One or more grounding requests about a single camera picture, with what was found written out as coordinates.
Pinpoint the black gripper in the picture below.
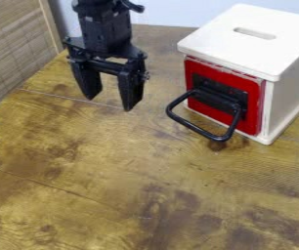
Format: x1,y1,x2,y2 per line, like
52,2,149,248
64,9,150,111

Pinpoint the black metal drawer handle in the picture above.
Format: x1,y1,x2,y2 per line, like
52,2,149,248
166,89,246,143

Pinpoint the red drawer front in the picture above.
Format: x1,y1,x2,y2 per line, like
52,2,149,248
185,57,266,136

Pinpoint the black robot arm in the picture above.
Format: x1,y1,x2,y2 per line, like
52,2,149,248
64,0,150,111

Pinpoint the white wooden drawer box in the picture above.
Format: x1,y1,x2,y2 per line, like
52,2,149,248
174,4,299,145

